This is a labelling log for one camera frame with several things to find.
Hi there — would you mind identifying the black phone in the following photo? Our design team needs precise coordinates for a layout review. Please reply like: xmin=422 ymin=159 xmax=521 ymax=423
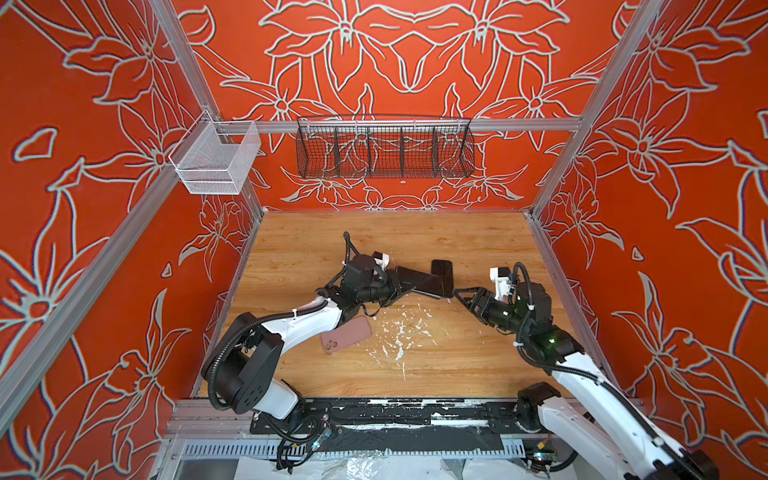
xmin=394 ymin=266 xmax=441 ymax=299

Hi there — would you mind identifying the dark phone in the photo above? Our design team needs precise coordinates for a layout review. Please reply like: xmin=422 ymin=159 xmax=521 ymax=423
xmin=431 ymin=259 xmax=454 ymax=298

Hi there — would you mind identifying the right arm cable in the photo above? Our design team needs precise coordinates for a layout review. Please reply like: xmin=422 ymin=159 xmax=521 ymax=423
xmin=509 ymin=262 xmax=709 ymax=480

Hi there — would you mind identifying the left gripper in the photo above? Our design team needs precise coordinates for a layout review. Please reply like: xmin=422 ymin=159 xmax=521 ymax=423
xmin=356 ymin=269 xmax=415 ymax=306

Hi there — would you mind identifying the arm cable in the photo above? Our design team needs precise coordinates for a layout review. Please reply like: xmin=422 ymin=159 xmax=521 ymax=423
xmin=509 ymin=262 xmax=709 ymax=480
xmin=341 ymin=231 xmax=361 ymax=268

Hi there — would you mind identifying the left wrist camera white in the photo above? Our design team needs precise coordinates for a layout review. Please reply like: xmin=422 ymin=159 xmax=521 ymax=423
xmin=372 ymin=251 xmax=390 ymax=270

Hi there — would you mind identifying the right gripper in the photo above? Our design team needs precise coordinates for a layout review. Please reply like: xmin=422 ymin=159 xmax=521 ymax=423
xmin=453 ymin=287 xmax=535 ymax=339

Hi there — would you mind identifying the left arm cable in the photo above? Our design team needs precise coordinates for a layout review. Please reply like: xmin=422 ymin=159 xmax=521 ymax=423
xmin=341 ymin=231 xmax=361 ymax=268

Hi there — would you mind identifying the pink phone case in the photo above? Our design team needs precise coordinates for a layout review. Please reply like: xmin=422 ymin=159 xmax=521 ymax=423
xmin=320 ymin=316 xmax=372 ymax=354

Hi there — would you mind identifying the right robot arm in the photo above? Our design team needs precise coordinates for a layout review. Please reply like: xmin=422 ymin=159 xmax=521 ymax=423
xmin=454 ymin=279 xmax=720 ymax=479

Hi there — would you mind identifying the clear plastic bin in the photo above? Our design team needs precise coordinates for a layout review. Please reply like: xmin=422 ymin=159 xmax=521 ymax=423
xmin=169 ymin=110 xmax=262 ymax=195

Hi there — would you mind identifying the white cable duct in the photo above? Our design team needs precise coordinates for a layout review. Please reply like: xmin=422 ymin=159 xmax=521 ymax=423
xmin=178 ymin=438 xmax=526 ymax=461

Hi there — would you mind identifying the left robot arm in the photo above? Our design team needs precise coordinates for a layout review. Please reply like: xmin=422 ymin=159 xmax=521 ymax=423
xmin=200 ymin=253 xmax=413 ymax=423

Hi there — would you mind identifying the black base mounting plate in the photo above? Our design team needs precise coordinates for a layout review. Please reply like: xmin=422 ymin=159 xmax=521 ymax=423
xmin=248 ymin=397 xmax=571 ymax=436

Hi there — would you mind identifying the black wire basket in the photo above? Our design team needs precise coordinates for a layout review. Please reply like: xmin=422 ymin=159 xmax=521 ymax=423
xmin=295 ymin=114 xmax=477 ymax=180

